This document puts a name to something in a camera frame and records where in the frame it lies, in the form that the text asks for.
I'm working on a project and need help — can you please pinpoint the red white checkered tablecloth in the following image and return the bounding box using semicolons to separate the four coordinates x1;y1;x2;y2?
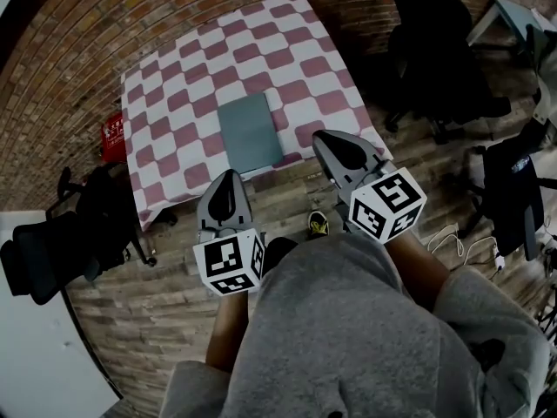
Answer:
120;0;389;233

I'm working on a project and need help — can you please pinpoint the light gray table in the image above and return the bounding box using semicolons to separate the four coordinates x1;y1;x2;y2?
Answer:
466;0;546;52

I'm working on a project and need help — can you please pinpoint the person's right forearm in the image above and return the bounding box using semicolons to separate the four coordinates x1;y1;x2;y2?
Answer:
384;230;450;314

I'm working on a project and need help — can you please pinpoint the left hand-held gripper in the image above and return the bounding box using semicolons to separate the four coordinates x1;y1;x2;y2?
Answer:
192;168;267;298

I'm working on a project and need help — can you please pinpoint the person's gray sweatshirt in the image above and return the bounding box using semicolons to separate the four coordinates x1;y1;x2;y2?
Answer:
101;232;552;418

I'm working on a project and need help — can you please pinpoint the person's black trouser leg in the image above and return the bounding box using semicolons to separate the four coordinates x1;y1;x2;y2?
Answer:
262;236;300;279

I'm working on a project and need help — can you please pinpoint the red box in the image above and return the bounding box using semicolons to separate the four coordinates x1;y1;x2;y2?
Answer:
100;112;128;165

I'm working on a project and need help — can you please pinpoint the white cable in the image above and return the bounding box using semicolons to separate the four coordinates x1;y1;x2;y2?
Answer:
427;223;497;270

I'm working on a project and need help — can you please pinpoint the black mesh office chair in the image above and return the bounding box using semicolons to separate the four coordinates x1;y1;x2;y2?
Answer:
0;165;158;307

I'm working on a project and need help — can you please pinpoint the black tripod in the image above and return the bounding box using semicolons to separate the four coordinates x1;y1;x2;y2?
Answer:
535;275;557;348

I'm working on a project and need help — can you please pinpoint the light gray jacket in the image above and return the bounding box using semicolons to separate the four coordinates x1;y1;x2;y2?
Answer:
525;23;557;148

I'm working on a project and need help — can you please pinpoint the black high-back office chair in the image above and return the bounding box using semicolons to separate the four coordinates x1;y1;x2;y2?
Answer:
383;0;513;144

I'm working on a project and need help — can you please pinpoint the person's black yellow shoe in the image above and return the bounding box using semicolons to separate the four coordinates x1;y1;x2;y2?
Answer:
307;210;331;240

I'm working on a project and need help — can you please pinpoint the black office chair with badge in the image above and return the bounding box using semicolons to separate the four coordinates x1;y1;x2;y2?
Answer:
460;140;557;262

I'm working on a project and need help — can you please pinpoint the person's left forearm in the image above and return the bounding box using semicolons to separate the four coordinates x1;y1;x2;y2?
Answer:
205;291;252;373

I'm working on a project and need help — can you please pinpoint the white desk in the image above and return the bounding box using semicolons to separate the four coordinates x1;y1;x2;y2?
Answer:
0;210;126;418

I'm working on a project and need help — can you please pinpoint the white power strip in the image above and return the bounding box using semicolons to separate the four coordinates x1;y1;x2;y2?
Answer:
491;240;507;274

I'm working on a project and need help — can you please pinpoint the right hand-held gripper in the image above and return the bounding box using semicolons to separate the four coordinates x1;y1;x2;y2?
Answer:
312;129;429;246

